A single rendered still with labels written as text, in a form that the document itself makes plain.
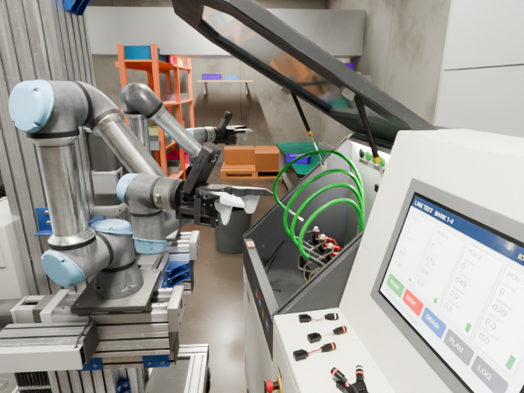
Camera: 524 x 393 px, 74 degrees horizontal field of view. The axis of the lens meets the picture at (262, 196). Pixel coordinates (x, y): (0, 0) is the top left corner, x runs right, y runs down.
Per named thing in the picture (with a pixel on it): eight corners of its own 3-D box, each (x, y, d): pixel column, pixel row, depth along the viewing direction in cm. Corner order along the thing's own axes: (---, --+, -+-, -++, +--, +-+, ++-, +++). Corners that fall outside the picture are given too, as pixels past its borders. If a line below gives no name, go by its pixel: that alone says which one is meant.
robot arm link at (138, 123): (136, 206, 162) (122, 82, 145) (130, 197, 174) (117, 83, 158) (162, 202, 167) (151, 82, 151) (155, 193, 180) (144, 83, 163)
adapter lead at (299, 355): (295, 362, 92) (295, 355, 91) (292, 356, 93) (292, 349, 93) (336, 351, 95) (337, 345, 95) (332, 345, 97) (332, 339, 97)
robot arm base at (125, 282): (86, 300, 108) (82, 272, 105) (104, 275, 122) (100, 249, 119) (136, 299, 109) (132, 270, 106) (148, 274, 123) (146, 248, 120)
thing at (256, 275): (244, 267, 178) (243, 238, 173) (253, 266, 179) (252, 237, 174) (270, 354, 120) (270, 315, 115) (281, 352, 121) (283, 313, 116)
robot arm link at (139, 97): (143, 76, 138) (222, 157, 165) (137, 76, 147) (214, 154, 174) (122, 97, 137) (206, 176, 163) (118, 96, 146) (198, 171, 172)
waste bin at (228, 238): (254, 238, 401) (253, 191, 384) (252, 256, 359) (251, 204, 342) (216, 238, 402) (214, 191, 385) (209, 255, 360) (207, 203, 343)
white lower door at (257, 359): (244, 372, 200) (242, 266, 179) (248, 372, 200) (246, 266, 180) (267, 497, 139) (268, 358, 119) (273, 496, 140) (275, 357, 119)
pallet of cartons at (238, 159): (285, 167, 751) (285, 145, 736) (290, 178, 663) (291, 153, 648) (222, 168, 743) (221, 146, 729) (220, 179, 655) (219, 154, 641)
